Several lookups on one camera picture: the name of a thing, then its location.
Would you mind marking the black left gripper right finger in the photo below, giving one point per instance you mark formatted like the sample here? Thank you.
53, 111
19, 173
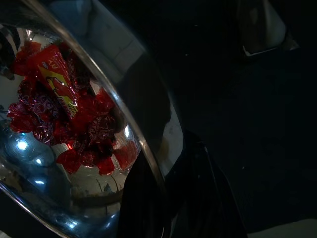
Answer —
198, 198

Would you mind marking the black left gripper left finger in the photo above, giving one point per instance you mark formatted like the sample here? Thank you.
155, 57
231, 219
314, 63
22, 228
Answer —
141, 210

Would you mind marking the red yellow snack packet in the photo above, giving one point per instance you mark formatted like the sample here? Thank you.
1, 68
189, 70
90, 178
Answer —
59, 81

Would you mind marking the steel candy bowl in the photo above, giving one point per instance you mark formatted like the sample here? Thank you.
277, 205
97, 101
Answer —
74, 203

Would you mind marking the red foil candy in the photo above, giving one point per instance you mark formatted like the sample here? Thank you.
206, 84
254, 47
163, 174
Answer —
104, 105
106, 165
42, 107
69, 161
19, 119
101, 129

